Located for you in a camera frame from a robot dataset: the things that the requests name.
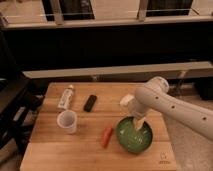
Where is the black rectangular device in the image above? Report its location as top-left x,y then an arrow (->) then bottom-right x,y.
83,95 -> 97,112

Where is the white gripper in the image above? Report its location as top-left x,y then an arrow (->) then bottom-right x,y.
127,94 -> 148,131

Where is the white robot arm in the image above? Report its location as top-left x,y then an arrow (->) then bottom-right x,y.
127,76 -> 213,141

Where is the clear plastic cup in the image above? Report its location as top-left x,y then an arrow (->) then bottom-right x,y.
57,110 -> 77,134

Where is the black furniture at left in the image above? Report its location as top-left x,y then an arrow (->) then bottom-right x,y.
0,77 -> 42,155

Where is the orange red pepper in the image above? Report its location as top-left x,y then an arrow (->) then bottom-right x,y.
101,125 -> 113,148

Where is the small white bottle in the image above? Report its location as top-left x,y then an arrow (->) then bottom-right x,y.
58,85 -> 74,110

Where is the white sponge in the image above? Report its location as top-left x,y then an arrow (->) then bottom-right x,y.
120,94 -> 134,106

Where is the wooden cutting board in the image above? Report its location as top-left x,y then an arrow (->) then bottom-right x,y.
20,83 -> 177,171

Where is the green bowl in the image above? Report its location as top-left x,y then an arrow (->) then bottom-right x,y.
116,117 -> 153,154

